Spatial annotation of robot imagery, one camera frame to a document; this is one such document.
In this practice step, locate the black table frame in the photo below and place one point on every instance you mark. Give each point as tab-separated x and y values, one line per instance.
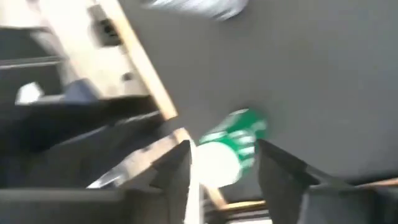
146	71

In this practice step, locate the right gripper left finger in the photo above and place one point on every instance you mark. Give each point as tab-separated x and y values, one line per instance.
168	186

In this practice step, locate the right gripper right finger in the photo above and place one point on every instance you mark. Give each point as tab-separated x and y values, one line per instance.
286	193

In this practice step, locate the green Sprite can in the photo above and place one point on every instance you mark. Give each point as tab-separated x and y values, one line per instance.
245	137

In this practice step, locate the black diagonal frame strut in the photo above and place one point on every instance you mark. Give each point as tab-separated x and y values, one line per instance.
77	140

